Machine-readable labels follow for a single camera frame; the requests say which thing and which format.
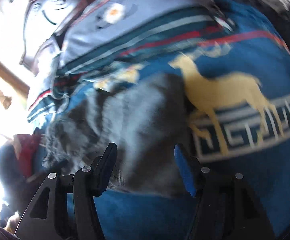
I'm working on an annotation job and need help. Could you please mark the grey denim pants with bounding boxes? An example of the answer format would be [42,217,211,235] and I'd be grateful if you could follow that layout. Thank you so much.
[42,73,190,197]

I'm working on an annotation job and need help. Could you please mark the red cloth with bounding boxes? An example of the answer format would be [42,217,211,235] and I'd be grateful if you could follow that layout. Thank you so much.
[12,133,41,178]

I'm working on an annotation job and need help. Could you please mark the blue deer pattern blanket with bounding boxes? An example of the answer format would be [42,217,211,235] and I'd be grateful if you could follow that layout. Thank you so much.
[34,0,290,240]

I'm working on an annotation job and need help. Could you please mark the grey blue striped pillow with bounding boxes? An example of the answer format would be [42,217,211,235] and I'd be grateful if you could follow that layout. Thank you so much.
[21,0,236,122]

